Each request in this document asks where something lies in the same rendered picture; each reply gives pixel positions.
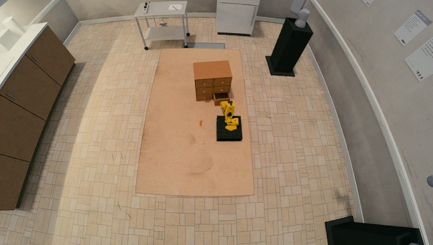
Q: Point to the brown chest of drawers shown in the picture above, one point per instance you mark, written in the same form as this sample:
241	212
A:
212	70

